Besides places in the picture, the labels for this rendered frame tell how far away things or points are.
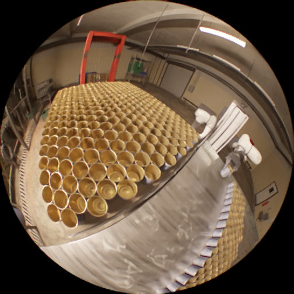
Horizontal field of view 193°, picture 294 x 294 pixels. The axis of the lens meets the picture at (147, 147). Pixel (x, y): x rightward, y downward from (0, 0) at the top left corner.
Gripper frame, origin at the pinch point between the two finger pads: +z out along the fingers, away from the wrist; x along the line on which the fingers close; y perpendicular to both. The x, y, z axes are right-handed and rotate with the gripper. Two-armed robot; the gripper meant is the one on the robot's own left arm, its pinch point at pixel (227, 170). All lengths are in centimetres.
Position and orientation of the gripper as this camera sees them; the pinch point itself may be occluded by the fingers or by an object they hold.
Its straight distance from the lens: 74.5
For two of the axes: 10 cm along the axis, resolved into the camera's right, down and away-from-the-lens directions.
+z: -7.2, 6.8, 1.0
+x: -6.1, -7.0, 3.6
